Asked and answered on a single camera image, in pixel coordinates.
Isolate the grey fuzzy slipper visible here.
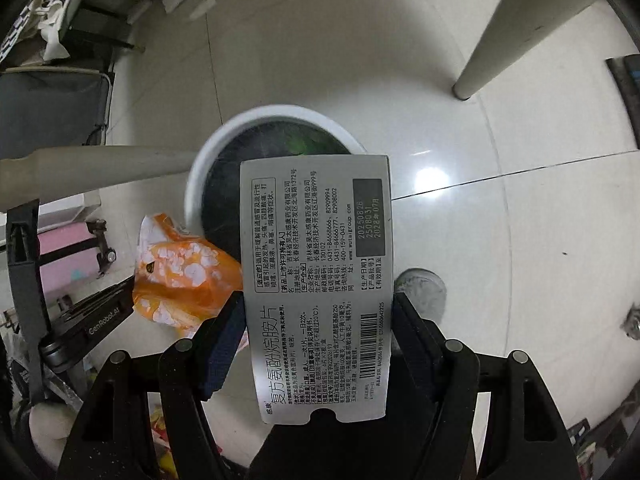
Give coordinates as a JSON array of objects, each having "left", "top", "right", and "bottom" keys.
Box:
[{"left": 394, "top": 268, "right": 447, "bottom": 313}]

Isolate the black metal rack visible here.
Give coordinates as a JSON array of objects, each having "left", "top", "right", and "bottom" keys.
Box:
[{"left": 60, "top": 0, "right": 151, "bottom": 76}]

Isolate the cream table leg with rings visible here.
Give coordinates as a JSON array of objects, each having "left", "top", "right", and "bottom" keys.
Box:
[{"left": 0, "top": 144, "right": 201, "bottom": 213}]

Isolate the white low cabinet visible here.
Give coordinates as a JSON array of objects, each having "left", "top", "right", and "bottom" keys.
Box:
[{"left": 37, "top": 195, "right": 103, "bottom": 226}]

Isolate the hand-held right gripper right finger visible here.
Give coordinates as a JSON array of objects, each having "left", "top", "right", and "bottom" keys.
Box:
[{"left": 390, "top": 292, "right": 583, "bottom": 480}]

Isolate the white printed tote bag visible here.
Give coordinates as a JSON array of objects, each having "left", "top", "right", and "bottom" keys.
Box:
[{"left": 27, "top": 0, "right": 73, "bottom": 61}]

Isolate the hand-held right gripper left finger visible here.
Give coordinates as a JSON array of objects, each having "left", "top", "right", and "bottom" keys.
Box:
[{"left": 57, "top": 290, "right": 248, "bottom": 480}]

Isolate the plain cream table leg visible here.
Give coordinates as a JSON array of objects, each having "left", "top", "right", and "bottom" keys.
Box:
[{"left": 452, "top": 0, "right": 593, "bottom": 101}]

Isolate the orange snack bag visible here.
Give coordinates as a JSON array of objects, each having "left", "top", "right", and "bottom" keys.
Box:
[{"left": 132, "top": 212, "right": 246, "bottom": 341}]

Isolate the person's left forearm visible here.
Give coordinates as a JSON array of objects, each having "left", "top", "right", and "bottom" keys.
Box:
[{"left": 27, "top": 402, "right": 81, "bottom": 466}]

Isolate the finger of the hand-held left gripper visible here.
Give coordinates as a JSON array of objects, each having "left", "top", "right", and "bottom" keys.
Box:
[
  {"left": 6, "top": 199, "right": 53, "bottom": 406},
  {"left": 59, "top": 280, "right": 136, "bottom": 328}
]

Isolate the white round trash bin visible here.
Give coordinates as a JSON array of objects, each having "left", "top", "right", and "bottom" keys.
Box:
[{"left": 184, "top": 105, "right": 368, "bottom": 263}]

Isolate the pink suitcase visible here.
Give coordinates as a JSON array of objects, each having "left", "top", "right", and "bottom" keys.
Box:
[{"left": 35, "top": 217, "right": 118, "bottom": 281}]

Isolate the silver medicine blister pack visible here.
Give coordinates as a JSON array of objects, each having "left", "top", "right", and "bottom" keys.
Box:
[{"left": 239, "top": 154, "right": 394, "bottom": 425}]

